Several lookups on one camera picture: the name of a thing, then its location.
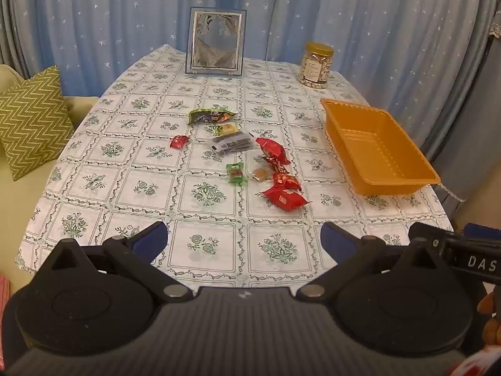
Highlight floral checked tablecloth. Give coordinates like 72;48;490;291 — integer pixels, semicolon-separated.
13;44;455;287

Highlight clear jar of nuts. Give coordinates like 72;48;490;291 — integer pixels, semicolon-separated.
298;42;334;90

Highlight silver picture frame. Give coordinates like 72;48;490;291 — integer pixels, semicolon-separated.
185;7;246;77

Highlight grey-blue lace-trimmed cloth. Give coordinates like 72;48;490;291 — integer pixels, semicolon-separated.
425;19;501;220

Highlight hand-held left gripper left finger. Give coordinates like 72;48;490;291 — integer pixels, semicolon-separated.
31;221;194;302

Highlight large red snack packet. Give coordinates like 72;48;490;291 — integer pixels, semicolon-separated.
261;187;311;212

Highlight red white printed cloth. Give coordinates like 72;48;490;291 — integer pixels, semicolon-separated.
449;347;501;376

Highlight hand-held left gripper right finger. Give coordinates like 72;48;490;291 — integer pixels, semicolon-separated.
296;221;470;301

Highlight green zigzag pillow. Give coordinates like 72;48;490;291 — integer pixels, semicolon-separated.
0;66;75;181

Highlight dark grey snack packet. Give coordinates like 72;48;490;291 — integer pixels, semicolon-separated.
207;131;256;154

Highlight green snack packet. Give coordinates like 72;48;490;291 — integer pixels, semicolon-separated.
189;107;239;125

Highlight pale yellow sofa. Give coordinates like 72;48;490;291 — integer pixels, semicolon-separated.
0;65;100;361

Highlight green candy packet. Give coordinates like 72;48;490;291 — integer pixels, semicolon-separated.
226;162;248;184

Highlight orange plastic tray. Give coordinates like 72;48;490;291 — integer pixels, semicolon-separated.
320;99;442;196

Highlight person's right hand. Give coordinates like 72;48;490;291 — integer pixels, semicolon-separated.
478;293;501;343

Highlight blue star-print curtain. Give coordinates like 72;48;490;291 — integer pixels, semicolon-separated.
0;0;486;165

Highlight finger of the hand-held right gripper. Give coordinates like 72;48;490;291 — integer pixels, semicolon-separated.
465;222;501;241
409;222;446;261

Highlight dark red candy packet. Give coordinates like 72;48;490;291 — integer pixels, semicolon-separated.
264;157;289;174

